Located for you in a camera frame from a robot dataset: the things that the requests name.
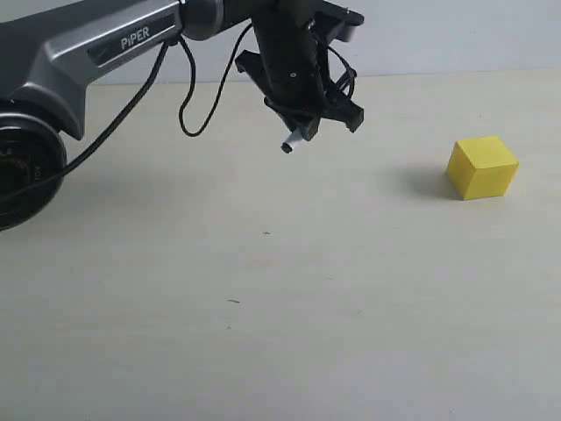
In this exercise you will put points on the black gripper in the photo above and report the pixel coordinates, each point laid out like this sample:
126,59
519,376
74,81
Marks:
303,79

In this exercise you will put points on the black and white marker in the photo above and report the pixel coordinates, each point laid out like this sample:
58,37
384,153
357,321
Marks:
294,139

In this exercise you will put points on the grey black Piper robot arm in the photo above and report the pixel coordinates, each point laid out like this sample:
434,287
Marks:
50,58

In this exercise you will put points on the yellow cube block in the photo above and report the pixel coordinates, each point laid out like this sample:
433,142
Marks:
481,168

